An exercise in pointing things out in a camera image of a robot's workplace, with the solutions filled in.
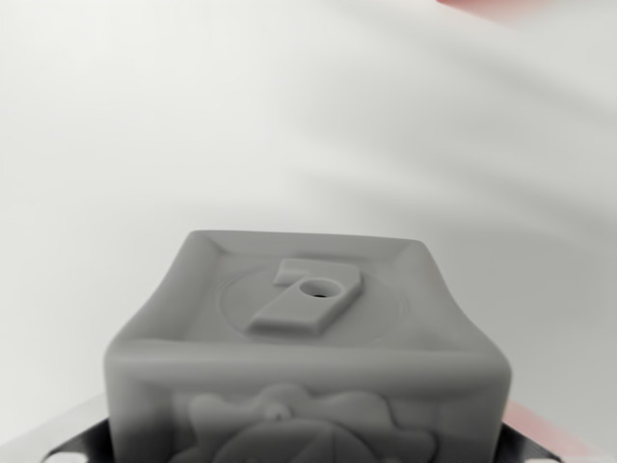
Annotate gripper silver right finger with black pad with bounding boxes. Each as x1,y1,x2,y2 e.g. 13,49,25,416
500,398,617,463

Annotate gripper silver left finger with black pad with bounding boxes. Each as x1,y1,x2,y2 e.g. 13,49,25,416
0,393,113,463

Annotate gray embossed rubber cube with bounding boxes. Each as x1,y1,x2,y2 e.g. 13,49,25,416
102,228,514,463

